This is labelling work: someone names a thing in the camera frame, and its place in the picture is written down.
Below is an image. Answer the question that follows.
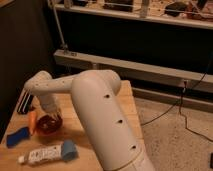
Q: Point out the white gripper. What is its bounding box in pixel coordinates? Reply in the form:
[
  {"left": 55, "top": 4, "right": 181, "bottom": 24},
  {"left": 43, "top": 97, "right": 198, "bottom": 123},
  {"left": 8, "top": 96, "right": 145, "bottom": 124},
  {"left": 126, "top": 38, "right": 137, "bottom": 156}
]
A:
[{"left": 39, "top": 94, "right": 61, "bottom": 120}]

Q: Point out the red-brown ceramic bowl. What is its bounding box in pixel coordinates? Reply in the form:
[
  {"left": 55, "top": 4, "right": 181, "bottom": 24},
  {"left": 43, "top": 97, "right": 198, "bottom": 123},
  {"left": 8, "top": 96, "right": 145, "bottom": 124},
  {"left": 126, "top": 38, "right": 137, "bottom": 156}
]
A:
[{"left": 36, "top": 115, "right": 62, "bottom": 135}]

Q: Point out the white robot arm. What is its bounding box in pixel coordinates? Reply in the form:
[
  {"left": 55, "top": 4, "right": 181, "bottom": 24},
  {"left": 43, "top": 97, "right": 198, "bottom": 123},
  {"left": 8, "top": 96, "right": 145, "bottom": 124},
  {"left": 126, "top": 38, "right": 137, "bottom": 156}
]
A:
[{"left": 24, "top": 70, "right": 156, "bottom": 171}]

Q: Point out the orange carrot toy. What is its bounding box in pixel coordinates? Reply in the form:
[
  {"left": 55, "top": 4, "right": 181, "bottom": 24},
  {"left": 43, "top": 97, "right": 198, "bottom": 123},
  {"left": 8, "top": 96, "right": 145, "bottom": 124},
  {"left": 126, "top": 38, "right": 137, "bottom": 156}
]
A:
[{"left": 28, "top": 111, "right": 37, "bottom": 135}]

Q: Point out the blue sponge block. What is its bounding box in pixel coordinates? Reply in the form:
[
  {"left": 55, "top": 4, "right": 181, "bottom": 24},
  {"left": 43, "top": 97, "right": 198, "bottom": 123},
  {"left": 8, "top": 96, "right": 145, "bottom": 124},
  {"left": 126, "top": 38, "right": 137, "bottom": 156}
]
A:
[{"left": 6, "top": 127, "right": 30, "bottom": 148}]

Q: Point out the light blue cup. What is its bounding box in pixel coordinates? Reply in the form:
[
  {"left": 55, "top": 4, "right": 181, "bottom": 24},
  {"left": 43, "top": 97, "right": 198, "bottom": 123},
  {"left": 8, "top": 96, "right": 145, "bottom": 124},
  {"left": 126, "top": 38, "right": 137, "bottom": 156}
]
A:
[{"left": 61, "top": 140, "right": 78, "bottom": 161}]

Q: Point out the white tube with label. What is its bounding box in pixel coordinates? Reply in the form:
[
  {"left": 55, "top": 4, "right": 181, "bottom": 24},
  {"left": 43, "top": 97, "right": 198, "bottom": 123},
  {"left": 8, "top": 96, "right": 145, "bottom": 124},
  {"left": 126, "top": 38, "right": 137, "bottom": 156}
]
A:
[{"left": 18, "top": 145, "right": 61, "bottom": 165}]

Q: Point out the metal vertical pole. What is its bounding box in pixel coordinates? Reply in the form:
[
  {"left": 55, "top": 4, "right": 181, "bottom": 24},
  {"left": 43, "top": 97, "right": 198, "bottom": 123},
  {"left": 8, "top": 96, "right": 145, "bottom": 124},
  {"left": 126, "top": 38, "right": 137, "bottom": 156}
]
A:
[{"left": 50, "top": 0, "right": 68, "bottom": 53}]

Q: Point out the upper cluttered shelf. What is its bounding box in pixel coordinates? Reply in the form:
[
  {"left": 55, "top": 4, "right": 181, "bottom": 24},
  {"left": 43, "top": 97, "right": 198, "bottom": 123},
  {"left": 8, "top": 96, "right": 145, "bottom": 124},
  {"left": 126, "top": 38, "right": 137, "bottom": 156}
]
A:
[{"left": 54, "top": 0, "right": 213, "bottom": 30}]

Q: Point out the metal shelf rail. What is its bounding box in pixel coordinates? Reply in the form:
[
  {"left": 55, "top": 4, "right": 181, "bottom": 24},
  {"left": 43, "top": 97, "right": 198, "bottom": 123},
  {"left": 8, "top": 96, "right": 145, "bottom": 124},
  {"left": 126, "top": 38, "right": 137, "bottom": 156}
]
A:
[{"left": 54, "top": 49, "right": 213, "bottom": 93}]

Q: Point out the black power cable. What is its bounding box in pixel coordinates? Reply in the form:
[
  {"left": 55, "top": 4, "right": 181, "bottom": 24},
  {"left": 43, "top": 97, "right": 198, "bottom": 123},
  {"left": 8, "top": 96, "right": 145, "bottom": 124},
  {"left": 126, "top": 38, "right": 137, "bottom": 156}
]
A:
[{"left": 139, "top": 59, "right": 213, "bottom": 143}]

